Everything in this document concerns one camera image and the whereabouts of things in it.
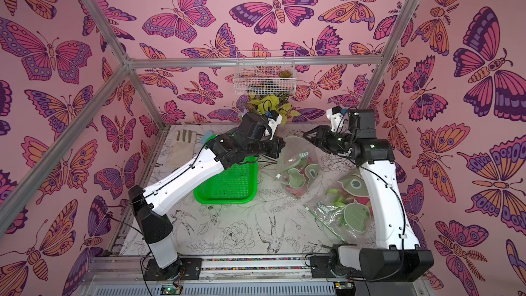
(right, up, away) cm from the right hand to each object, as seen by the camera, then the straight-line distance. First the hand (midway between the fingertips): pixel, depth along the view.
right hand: (310, 136), depth 69 cm
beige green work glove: (-60, -7, +39) cm, 72 cm away
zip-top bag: (+15, -28, +11) cm, 34 cm away
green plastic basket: (-29, -22, +28) cm, 46 cm away
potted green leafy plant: (-15, +17, +28) cm, 36 cm away
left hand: (-7, -2, +2) cm, 8 cm away
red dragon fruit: (-2, -16, +13) cm, 21 cm away
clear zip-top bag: (-4, -4, -1) cm, 6 cm away
